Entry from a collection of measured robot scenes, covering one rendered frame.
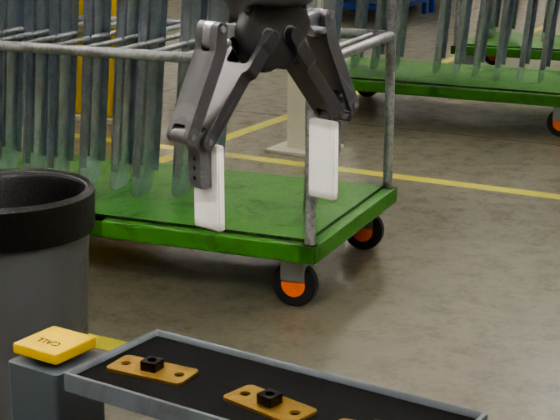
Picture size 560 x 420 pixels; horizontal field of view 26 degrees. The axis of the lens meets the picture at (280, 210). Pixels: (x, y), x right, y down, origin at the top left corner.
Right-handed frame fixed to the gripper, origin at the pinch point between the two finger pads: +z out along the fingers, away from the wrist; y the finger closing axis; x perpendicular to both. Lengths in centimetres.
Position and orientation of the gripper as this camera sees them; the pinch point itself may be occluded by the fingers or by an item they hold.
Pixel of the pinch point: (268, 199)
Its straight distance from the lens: 102.7
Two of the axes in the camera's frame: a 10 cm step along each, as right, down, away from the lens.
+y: -7.0, 1.9, -6.9
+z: 0.0, 9.6, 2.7
